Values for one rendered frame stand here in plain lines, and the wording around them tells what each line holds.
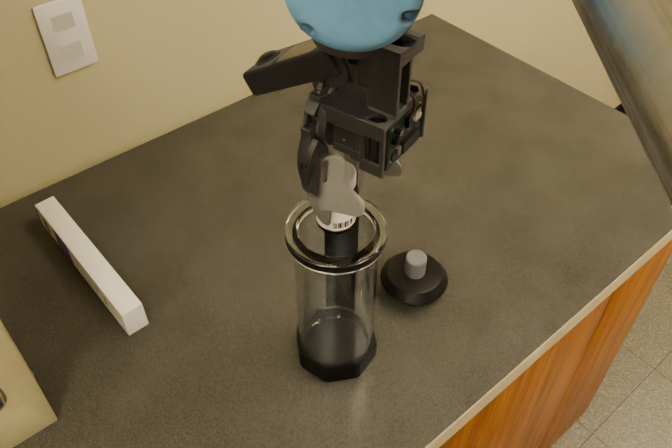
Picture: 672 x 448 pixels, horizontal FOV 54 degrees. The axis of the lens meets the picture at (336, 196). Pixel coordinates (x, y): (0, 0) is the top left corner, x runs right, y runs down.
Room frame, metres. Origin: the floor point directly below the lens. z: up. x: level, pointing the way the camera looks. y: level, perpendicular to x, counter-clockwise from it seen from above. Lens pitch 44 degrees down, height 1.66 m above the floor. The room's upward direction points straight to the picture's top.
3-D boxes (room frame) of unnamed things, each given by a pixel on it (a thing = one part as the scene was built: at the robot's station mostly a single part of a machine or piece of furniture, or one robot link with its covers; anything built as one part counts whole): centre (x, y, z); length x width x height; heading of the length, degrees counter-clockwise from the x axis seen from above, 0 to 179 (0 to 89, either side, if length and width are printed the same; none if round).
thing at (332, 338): (0.47, 0.00, 1.06); 0.11 x 0.11 x 0.21
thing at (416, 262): (0.57, -0.11, 0.97); 0.09 x 0.09 x 0.07
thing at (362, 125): (0.46, -0.02, 1.35); 0.09 x 0.08 x 0.12; 55
